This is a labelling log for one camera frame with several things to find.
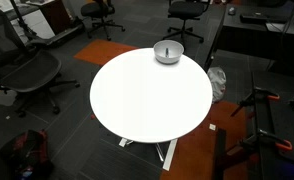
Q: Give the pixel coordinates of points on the white plastic bag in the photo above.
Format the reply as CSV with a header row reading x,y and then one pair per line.
x,y
217,81

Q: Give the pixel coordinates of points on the black padded office chair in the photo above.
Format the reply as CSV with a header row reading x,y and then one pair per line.
x,y
185,10
97,9

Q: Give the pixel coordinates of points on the red and black backpack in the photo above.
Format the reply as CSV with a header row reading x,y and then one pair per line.
x,y
28,153

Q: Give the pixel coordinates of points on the black keyboard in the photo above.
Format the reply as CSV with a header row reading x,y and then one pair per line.
x,y
257,18

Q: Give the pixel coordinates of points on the white round bowl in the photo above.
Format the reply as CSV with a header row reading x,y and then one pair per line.
x,y
174,56

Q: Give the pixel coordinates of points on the black kick scooter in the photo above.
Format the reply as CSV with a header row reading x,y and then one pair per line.
x,y
53,38

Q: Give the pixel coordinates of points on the grey computer mouse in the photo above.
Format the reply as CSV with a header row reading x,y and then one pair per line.
x,y
231,10

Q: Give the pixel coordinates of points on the white cabinet desk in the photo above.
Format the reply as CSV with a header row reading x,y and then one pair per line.
x,y
37,23

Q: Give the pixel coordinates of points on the black desk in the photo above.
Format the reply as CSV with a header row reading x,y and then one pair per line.
x,y
253,36

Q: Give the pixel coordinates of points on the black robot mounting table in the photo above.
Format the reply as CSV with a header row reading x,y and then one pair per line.
x,y
283,133

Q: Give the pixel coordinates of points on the black mesh office chair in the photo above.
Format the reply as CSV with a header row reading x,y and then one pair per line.
x,y
30,71

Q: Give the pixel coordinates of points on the white table base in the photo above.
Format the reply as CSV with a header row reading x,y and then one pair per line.
x,y
170,155

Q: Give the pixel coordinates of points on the small white paper tag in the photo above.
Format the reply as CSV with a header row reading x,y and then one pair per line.
x,y
212,127

